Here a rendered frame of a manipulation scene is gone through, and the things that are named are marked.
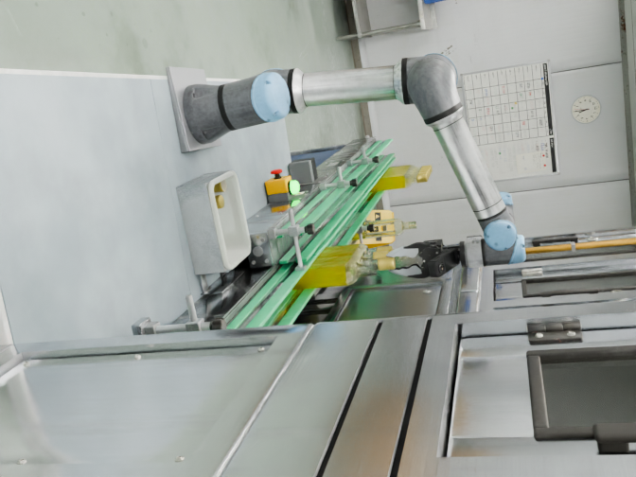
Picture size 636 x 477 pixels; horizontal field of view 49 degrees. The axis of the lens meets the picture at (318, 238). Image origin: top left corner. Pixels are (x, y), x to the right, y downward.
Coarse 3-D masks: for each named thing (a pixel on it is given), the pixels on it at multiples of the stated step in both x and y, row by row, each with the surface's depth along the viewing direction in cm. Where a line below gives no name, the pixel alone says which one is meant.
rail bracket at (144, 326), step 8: (192, 304) 121; (192, 312) 121; (144, 320) 125; (192, 320) 122; (200, 320) 122; (216, 320) 120; (224, 320) 121; (136, 328) 123; (144, 328) 124; (152, 328) 123; (160, 328) 124; (168, 328) 123; (176, 328) 123; (184, 328) 122; (192, 328) 121; (200, 328) 121; (208, 328) 121; (216, 328) 120; (224, 328) 121
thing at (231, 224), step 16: (224, 176) 170; (208, 192) 164; (224, 192) 179; (224, 208) 180; (240, 208) 180; (224, 224) 181; (240, 224) 181; (224, 240) 183; (240, 240) 182; (224, 256) 166; (240, 256) 176
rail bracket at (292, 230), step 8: (296, 224) 182; (312, 224) 180; (272, 232) 182; (280, 232) 182; (288, 232) 182; (296, 232) 181; (304, 232) 181; (312, 232) 180; (296, 240) 182; (296, 248) 183; (296, 256) 184
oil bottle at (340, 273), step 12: (312, 264) 192; (324, 264) 190; (336, 264) 188; (348, 264) 186; (312, 276) 188; (324, 276) 187; (336, 276) 186; (348, 276) 185; (300, 288) 190; (312, 288) 189
